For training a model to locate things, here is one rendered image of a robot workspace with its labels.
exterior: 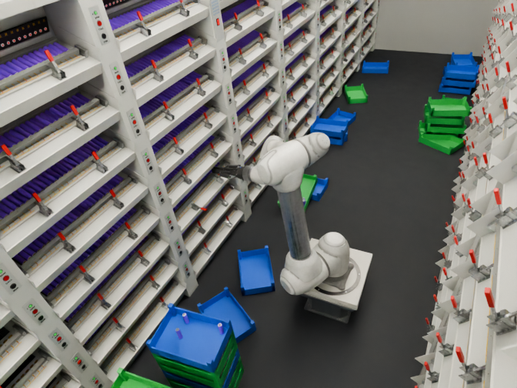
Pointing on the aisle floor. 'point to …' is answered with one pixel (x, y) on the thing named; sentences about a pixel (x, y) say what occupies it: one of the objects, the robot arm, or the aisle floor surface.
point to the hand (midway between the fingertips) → (217, 170)
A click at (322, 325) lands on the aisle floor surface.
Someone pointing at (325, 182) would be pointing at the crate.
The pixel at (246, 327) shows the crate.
